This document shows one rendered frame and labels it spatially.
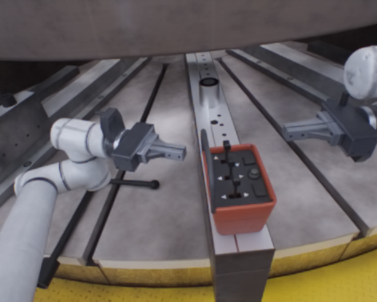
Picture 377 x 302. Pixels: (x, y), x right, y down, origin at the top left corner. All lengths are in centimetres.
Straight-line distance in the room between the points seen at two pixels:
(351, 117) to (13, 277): 65
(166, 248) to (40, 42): 97
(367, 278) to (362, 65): 114
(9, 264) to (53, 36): 94
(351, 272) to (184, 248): 80
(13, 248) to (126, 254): 62
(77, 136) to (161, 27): 58
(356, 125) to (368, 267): 104
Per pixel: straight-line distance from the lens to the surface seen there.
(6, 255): 54
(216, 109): 106
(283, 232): 114
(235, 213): 57
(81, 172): 78
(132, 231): 116
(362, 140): 57
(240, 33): 114
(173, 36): 111
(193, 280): 130
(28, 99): 152
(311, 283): 142
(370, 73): 52
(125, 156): 60
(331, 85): 188
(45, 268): 116
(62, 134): 73
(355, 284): 149
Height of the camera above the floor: 126
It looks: 41 degrees down
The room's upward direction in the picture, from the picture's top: 6 degrees counter-clockwise
